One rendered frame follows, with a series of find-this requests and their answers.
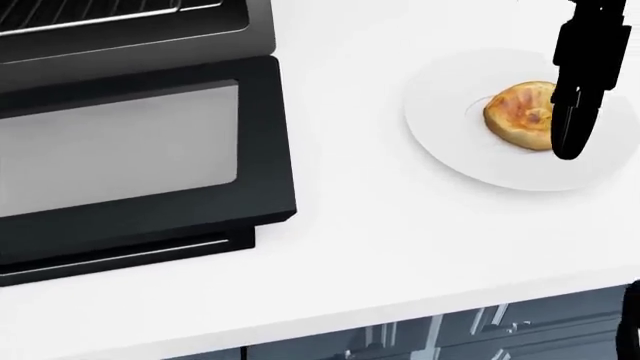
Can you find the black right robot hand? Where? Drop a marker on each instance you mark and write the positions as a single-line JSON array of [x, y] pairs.
[[582, 56]]

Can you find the round golden bread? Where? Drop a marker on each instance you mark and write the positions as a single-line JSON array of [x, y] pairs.
[[520, 112]]

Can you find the black toaster oven body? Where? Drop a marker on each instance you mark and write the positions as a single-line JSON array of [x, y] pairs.
[[150, 33]]

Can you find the black glass oven door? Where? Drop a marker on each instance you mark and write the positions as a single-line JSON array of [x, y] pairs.
[[125, 150]]

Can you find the white round plate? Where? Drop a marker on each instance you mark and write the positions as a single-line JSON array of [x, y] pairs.
[[450, 142]]

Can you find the grey base cabinet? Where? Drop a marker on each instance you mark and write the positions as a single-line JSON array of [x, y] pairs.
[[450, 337]]

